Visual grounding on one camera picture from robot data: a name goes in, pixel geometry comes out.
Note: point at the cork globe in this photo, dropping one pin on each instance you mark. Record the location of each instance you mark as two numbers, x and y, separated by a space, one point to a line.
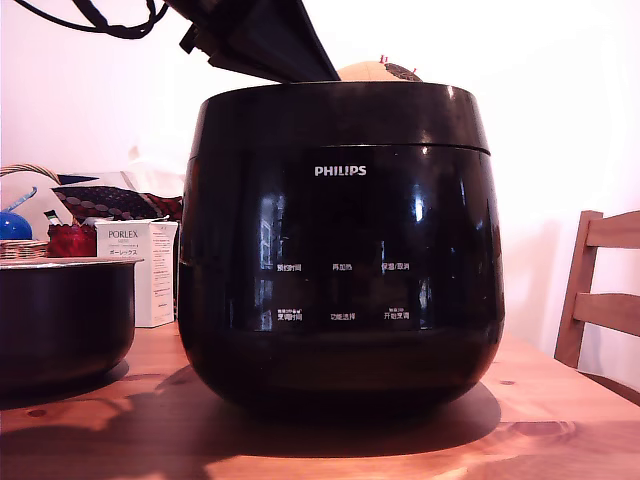
370 71

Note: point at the blue ribbon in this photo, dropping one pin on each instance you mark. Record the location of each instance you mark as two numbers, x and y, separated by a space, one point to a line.
22 199

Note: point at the black Philips rice cooker body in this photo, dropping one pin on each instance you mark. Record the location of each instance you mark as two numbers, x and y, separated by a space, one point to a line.
340 300

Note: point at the wooden chair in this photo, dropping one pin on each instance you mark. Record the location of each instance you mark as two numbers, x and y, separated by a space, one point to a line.
595 300

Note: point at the black rice cooker lid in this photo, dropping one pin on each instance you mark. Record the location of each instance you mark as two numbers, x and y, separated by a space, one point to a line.
340 115

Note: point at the green white packet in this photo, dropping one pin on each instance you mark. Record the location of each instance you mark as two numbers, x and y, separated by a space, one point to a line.
51 218

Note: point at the white Porlex carton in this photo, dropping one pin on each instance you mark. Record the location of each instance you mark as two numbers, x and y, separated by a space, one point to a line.
122 240

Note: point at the blue ball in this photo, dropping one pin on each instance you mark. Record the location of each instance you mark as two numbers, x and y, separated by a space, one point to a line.
14 226

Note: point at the rice cooker inner pot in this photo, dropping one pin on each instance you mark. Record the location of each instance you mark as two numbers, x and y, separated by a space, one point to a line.
65 320

